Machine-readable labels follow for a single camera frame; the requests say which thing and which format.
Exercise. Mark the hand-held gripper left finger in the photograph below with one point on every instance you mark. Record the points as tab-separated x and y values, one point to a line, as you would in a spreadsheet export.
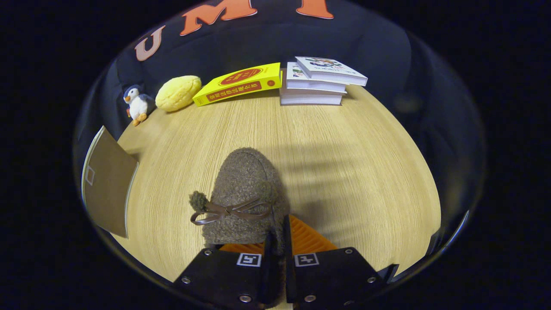
215	277

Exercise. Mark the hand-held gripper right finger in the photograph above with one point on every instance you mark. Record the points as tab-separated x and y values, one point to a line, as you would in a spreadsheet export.
335	275

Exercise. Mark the brown fuzzy shoe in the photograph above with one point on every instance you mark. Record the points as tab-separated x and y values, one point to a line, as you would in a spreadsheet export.
245	176

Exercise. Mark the brown fabric storage box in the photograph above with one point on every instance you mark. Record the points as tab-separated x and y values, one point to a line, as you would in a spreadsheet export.
107	185

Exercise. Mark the white book brown cover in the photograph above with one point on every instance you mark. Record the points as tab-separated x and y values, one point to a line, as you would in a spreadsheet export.
310	99

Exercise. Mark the yellow bun plush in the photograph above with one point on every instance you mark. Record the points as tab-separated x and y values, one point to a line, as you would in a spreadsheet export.
177	94

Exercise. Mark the penguin plush toy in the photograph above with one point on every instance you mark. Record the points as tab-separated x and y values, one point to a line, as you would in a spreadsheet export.
138	105

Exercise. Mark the white book plain edge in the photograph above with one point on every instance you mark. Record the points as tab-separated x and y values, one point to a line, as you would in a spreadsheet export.
314	85

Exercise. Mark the yellow book red circle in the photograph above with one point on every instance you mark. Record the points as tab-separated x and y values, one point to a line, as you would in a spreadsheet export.
241	82

